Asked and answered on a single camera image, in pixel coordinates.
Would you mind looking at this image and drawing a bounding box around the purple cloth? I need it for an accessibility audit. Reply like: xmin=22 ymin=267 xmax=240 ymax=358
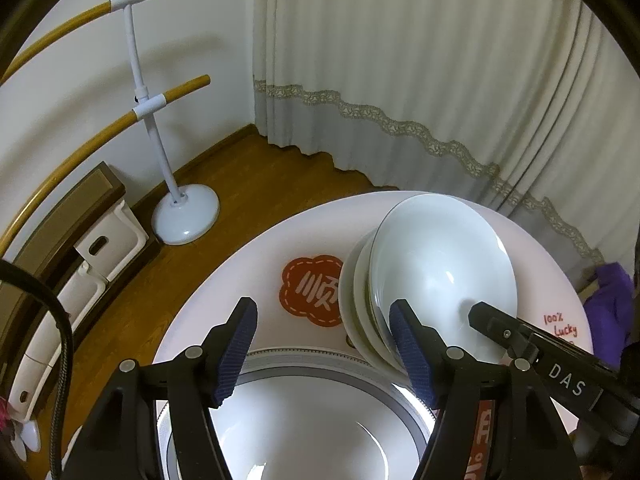
xmin=582 ymin=262 xmax=636 ymax=376

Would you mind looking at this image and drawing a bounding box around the round table, pink printed cloth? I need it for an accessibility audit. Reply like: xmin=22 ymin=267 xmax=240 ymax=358
xmin=150 ymin=191 xmax=596 ymax=480

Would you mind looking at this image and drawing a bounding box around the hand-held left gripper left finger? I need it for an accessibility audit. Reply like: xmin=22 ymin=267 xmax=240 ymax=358
xmin=60 ymin=296 xmax=259 ymax=480

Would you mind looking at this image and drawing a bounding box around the wooden ballet barre stand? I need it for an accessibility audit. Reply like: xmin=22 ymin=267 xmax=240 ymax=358
xmin=0 ymin=75 xmax=211 ymax=261

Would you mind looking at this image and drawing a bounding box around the white plastic stool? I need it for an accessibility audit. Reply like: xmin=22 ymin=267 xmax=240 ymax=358
xmin=74 ymin=199 xmax=150 ymax=281
xmin=47 ymin=260 xmax=108 ymax=341
xmin=10 ymin=340 xmax=56 ymax=416

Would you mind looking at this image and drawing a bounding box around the white bowl grey band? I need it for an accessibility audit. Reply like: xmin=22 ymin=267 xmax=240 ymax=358
xmin=352 ymin=232 xmax=401 ymax=371
xmin=341 ymin=240 xmax=391 ymax=373
xmin=367 ymin=194 xmax=518 ymax=378

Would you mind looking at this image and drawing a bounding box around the black cable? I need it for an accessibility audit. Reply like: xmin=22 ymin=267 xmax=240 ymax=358
xmin=0 ymin=258 xmax=75 ymax=480

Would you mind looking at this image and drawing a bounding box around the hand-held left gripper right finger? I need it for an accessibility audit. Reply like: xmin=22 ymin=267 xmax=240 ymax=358
xmin=387 ymin=298 xmax=573 ymax=480

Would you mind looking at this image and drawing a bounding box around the long wooden barre bar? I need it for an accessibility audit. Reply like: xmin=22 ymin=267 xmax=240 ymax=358
xmin=0 ymin=0 xmax=198 ymax=86

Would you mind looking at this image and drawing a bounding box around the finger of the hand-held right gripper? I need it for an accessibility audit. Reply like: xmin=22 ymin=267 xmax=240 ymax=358
xmin=468 ymin=301 xmax=543 ymax=367

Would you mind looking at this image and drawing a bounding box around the brown wooden cabinet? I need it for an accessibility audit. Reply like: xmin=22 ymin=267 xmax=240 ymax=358
xmin=0 ymin=161 xmax=162 ymax=396

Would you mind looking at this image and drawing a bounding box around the white barre stand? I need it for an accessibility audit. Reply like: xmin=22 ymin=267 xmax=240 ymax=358
xmin=111 ymin=0 xmax=221 ymax=246

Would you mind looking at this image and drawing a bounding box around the white plate grey rim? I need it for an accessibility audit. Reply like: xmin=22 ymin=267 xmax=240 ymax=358
xmin=155 ymin=345 xmax=436 ymax=480

